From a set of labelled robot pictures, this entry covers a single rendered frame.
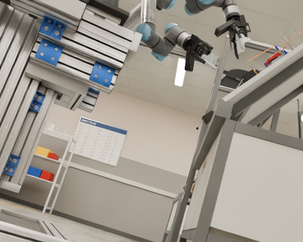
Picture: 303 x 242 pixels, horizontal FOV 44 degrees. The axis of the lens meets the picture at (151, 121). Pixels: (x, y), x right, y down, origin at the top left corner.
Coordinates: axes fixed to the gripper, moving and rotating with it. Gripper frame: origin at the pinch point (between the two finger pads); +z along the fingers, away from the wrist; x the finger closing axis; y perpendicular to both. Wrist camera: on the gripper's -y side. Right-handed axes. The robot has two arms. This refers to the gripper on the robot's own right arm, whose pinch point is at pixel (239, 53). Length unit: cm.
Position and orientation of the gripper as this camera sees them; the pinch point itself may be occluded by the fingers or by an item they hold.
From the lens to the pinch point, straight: 184.3
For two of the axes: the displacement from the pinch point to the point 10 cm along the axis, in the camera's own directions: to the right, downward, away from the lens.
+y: 9.8, -1.2, 1.6
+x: -1.0, 3.7, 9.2
